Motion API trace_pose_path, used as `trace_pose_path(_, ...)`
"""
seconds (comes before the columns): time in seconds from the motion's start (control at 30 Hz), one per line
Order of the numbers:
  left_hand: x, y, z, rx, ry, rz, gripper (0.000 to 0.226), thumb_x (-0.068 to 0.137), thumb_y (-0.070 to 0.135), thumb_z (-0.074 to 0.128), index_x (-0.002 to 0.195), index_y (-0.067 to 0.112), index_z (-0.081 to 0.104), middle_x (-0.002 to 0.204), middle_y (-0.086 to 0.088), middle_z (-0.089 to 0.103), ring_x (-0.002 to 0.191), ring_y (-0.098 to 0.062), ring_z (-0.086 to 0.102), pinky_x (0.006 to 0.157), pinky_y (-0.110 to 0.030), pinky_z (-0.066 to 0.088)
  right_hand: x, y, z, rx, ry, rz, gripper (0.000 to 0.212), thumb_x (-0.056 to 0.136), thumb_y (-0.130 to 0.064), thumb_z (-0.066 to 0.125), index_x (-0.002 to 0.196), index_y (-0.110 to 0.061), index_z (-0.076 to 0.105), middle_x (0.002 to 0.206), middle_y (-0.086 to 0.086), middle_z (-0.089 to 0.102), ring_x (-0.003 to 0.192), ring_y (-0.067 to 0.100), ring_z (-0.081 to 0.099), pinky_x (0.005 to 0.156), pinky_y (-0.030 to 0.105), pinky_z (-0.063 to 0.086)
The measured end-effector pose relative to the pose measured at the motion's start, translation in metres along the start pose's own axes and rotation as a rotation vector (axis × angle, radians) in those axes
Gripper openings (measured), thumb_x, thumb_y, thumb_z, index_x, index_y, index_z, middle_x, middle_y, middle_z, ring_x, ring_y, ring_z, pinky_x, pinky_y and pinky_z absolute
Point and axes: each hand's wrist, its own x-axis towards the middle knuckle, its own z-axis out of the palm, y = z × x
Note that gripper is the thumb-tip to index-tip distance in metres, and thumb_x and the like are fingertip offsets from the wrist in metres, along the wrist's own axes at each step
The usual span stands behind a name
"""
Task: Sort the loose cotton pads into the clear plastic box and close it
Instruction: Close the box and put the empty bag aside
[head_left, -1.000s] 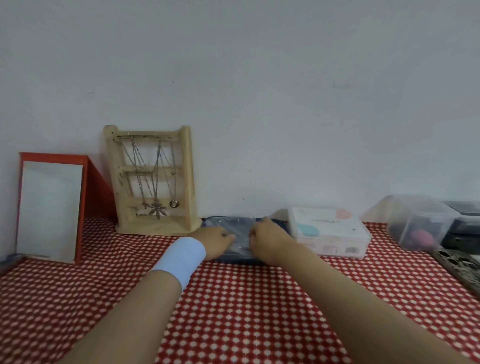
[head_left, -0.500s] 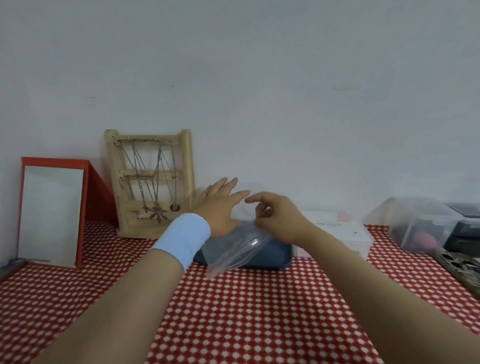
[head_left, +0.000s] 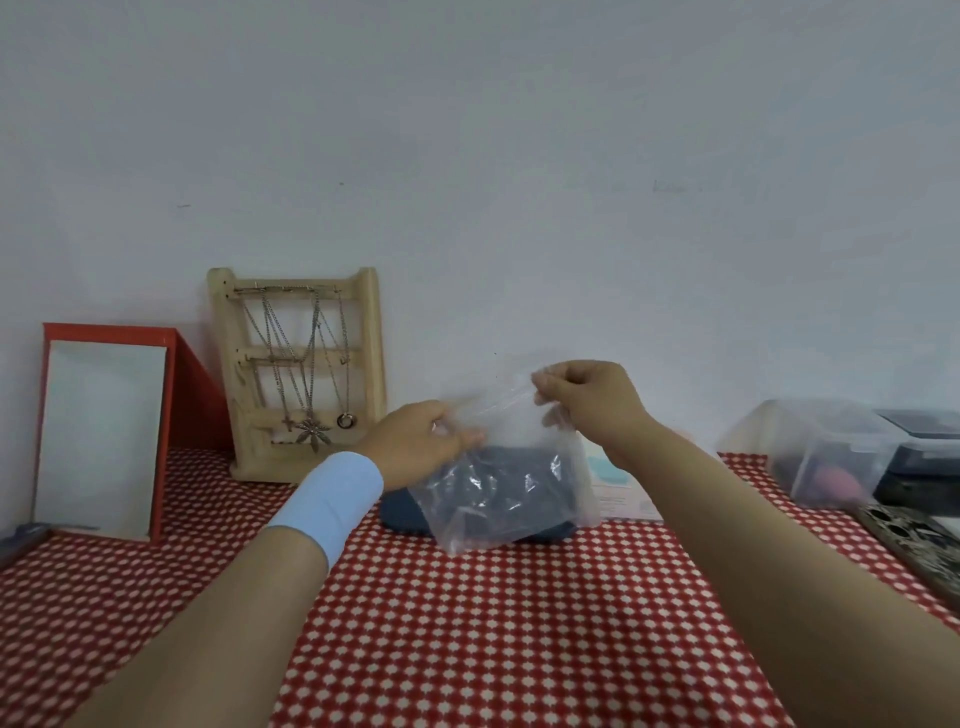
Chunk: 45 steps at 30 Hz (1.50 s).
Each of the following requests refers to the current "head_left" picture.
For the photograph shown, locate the person's right hand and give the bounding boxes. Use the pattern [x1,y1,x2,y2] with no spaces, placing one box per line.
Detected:
[530,359,661,470]

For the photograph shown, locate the person's left hand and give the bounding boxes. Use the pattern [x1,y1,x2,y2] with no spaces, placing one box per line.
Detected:
[353,399,489,493]

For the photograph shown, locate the clear cotton pad box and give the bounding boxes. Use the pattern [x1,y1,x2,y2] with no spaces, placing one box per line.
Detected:
[581,434,665,523]

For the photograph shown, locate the clear plastic bag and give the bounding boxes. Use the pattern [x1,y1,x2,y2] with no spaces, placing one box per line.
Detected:
[408,371,603,558]

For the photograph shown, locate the person's left forearm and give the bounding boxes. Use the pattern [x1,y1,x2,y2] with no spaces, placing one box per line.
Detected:
[63,526,331,728]

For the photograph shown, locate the person's right forearm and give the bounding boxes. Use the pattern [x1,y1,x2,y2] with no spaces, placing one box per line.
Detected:
[607,423,960,728]

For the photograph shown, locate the black tray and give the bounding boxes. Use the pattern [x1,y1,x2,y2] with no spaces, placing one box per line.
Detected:
[873,468,960,519]

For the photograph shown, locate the light blue wristband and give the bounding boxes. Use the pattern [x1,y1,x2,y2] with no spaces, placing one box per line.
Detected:
[262,451,385,571]

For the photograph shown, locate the wooden jewelry stand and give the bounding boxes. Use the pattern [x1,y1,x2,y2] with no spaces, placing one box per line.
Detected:
[207,266,389,484]

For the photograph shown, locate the dark blue pouch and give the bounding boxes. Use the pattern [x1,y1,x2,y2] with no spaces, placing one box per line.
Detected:
[377,444,579,545]

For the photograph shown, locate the red checkered tablecloth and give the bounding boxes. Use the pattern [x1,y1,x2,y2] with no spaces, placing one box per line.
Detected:
[0,447,960,728]

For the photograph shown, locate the clear lidded plastic container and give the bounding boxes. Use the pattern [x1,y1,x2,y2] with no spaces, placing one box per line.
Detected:
[718,397,901,510]

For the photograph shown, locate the pink makeup sponge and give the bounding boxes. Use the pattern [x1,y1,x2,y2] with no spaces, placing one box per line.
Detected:
[809,464,871,505]

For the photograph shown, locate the red framed mirror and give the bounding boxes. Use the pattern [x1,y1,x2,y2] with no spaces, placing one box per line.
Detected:
[31,322,235,545]

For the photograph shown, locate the clear container with black contents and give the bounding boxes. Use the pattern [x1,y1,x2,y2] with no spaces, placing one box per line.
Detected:
[873,408,960,481]

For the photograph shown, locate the phone with patterned case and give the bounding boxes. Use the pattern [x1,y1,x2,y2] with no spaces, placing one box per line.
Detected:
[854,503,960,613]

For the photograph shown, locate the ring pendant necklace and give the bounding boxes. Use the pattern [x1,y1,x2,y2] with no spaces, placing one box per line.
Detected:
[329,296,358,431]

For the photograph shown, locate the leaf pendant necklace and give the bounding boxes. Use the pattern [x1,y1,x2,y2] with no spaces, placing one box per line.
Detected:
[296,292,333,455]

